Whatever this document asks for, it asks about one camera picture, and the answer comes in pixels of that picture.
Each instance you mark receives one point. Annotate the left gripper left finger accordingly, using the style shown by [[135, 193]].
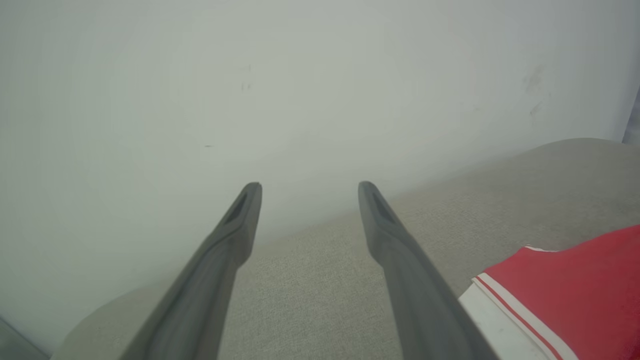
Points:
[[210, 290]]

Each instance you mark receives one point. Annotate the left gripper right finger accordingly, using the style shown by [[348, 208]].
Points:
[[415, 295]]

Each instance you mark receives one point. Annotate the red and white jersey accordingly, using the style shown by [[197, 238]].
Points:
[[575, 295]]

